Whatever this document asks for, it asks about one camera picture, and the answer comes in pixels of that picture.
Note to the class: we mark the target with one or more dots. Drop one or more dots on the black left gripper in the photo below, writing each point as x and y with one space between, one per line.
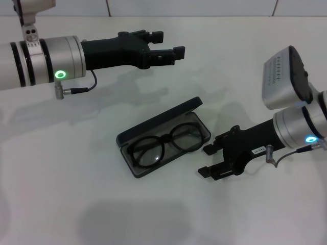
110 53

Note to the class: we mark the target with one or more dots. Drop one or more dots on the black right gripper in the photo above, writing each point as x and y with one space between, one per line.
242 145

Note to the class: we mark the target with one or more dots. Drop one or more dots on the black round glasses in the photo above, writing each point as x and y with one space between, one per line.
167 137

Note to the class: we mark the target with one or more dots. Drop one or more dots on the black glasses case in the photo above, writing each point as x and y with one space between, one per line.
153 120

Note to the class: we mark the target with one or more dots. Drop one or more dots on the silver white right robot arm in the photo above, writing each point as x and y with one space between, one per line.
293 125

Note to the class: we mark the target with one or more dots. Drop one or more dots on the silver left camera bracket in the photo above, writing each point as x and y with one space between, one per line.
30 35

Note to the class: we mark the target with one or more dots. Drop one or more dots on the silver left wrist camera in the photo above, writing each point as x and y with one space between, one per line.
33 9

